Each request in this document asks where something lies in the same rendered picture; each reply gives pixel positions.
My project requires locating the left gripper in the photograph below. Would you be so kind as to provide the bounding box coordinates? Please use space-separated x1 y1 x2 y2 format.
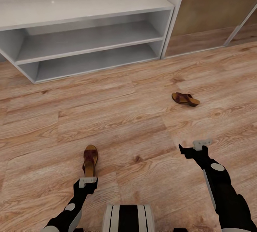
74 178 98 199

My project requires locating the sandal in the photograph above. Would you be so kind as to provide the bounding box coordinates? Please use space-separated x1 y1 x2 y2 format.
172 92 200 107
82 145 98 177

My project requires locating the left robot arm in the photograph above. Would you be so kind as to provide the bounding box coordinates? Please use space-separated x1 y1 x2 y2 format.
40 177 98 232

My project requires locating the robot trunk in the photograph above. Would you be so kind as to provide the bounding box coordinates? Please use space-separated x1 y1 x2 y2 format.
102 205 155 232

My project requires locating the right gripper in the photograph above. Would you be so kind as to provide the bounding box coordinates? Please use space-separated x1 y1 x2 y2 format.
179 144 208 163

